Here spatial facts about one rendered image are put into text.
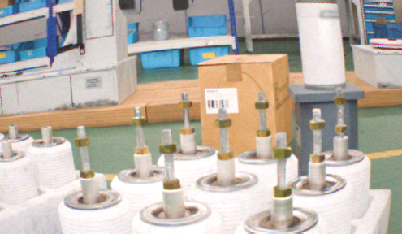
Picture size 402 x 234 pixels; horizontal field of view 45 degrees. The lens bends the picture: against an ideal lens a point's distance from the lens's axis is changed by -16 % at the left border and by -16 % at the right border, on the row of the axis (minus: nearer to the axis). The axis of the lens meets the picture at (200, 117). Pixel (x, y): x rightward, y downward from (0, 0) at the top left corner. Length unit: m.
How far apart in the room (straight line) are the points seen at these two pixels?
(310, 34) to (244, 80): 0.70
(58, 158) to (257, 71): 0.88
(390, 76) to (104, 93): 1.40
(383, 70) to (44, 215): 2.03
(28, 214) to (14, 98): 1.91
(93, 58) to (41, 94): 0.33
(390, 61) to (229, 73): 1.15
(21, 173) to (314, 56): 0.58
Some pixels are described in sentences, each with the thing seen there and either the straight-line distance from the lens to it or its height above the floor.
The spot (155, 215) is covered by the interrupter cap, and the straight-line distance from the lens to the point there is 0.58.
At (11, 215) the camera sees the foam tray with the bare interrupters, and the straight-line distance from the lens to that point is 0.86.
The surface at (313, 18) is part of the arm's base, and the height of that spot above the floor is 0.44.
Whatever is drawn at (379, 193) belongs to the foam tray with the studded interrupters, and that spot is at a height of 0.18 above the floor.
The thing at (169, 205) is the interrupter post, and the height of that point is 0.26.
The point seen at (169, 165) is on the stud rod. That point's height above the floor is 0.31.
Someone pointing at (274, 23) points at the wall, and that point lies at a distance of 8.89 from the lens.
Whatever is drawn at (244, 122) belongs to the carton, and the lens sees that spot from 1.73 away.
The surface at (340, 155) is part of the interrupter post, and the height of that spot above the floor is 0.26.
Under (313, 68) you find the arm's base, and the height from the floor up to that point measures 0.34.
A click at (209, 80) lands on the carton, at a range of 1.74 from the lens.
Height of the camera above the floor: 0.45
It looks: 10 degrees down
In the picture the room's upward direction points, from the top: 5 degrees counter-clockwise
